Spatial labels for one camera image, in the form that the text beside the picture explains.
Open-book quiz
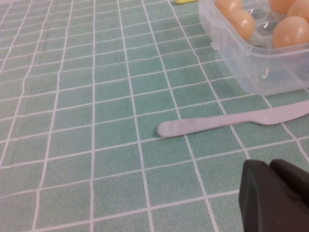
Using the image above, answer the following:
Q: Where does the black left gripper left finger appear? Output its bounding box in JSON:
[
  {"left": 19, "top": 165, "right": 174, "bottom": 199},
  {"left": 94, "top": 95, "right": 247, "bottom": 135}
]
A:
[{"left": 238, "top": 159, "right": 309, "bottom": 232}]

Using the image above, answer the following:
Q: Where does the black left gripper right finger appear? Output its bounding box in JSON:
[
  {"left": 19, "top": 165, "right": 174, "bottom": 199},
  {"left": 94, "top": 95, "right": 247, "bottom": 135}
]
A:
[{"left": 269, "top": 159, "right": 309, "bottom": 205}]

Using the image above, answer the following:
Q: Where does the clear plastic egg box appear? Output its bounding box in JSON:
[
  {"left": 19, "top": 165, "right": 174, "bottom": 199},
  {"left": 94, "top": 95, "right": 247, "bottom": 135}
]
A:
[{"left": 198, "top": 0, "right": 309, "bottom": 96}]

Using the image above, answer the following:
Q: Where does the tan egg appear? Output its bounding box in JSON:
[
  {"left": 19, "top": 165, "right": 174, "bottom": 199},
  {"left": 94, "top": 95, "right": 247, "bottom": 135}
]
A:
[
  {"left": 228, "top": 9, "right": 255, "bottom": 41},
  {"left": 269, "top": 0, "right": 297, "bottom": 14},
  {"left": 272, "top": 15, "right": 309, "bottom": 49},
  {"left": 286, "top": 0, "right": 309, "bottom": 24},
  {"left": 214, "top": 0, "right": 243, "bottom": 13}
]

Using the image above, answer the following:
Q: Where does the pink plastic knife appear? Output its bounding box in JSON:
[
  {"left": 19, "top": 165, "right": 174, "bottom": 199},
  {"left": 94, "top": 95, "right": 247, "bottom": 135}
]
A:
[{"left": 157, "top": 100, "right": 309, "bottom": 138}]

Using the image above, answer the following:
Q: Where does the green checked tablecloth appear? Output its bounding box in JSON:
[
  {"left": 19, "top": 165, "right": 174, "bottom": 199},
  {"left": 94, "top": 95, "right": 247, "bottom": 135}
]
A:
[{"left": 0, "top": 0, "right": 309, "bottom": 232}]

